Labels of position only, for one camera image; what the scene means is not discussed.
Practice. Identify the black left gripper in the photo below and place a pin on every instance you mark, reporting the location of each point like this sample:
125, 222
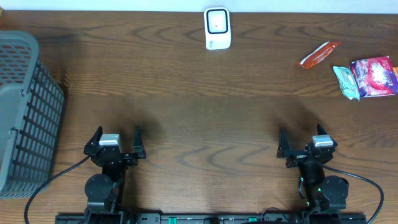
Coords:
116, 155

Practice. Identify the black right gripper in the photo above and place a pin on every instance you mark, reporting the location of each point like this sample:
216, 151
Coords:
297, 157

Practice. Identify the teal wet wipes packet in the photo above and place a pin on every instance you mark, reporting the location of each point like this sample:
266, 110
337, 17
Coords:
347, 82

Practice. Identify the orange snack bar wrapper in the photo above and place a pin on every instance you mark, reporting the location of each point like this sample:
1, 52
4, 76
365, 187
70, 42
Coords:
318, 54

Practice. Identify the red purple pad package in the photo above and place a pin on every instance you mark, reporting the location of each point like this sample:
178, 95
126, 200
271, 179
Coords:
374, 77

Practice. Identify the small orange tissue pack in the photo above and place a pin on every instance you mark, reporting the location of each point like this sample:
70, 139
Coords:
395, 69

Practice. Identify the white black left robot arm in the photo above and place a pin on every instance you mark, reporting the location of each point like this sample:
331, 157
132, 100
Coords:
104, 191

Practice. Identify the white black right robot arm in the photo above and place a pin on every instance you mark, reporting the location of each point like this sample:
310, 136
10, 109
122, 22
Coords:
323, 193

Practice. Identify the white barcode scanner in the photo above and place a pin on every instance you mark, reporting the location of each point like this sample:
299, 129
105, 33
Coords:
217, 28

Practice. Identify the grey plastic mesh basket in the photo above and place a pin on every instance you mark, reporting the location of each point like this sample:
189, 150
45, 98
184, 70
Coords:
32, 111

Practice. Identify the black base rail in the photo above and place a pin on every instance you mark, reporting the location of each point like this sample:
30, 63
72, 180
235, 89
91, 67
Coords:
155, 218

